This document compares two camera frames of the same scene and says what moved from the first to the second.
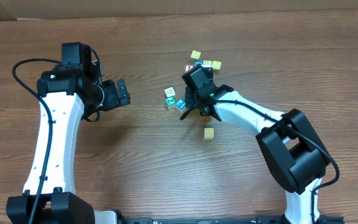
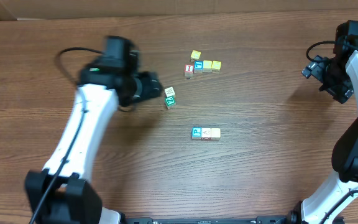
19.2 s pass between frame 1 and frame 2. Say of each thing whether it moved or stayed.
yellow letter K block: moved
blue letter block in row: stayed
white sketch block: stayed
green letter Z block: stayed
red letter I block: stayed
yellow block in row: stayed
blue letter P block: moved
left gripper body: moved
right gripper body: moved
